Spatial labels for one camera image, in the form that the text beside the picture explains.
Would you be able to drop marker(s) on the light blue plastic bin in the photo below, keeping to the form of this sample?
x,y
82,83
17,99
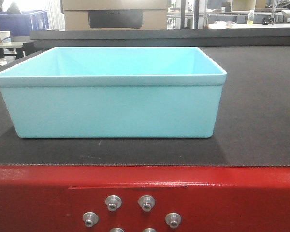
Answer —
x,y
114,92

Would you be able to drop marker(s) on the beige machine cabinet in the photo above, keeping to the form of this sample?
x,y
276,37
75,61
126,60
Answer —
x,y
114,14

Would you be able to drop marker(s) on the yellow bottle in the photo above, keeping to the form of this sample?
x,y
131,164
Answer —
x,y
250,18

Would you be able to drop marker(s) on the blue crate in background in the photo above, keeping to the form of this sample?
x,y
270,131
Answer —
x,y
23,24

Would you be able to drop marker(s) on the white paper cup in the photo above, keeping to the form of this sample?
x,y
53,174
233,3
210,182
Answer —
x,y
5,37

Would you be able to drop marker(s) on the background work table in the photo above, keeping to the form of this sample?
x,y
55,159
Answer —
x,y
17,45

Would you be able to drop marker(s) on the silver frame bolt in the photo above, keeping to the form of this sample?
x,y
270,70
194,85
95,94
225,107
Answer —
x,y
116,229
173,220
90,219
113,202
146,203
149,230

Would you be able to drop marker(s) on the red conveyor frame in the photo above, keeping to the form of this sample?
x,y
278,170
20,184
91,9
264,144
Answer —
x,y
209,199

